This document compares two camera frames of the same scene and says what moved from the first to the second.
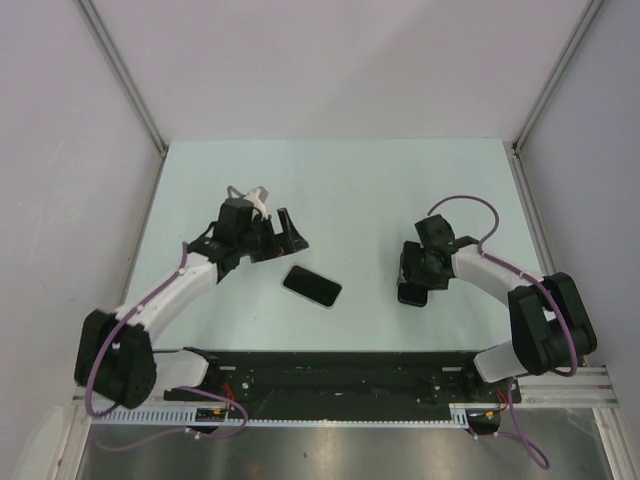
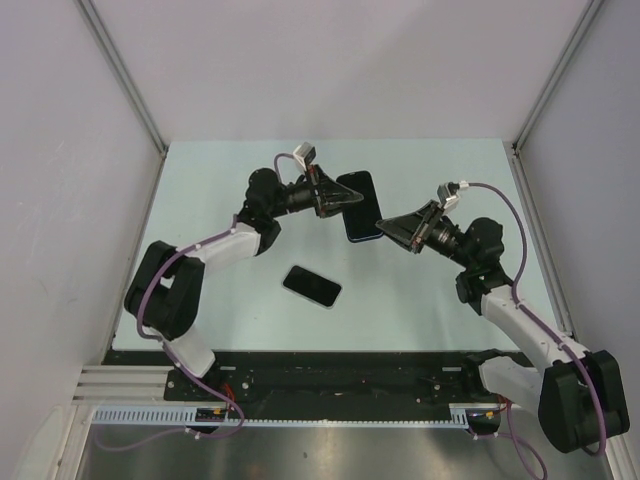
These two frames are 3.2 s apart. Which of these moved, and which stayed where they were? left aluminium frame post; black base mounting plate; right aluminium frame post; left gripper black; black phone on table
Moved: left gripper black
Stayed: black base mounting plate; right aluminium frame post; left aluminium frame post; black phone on table
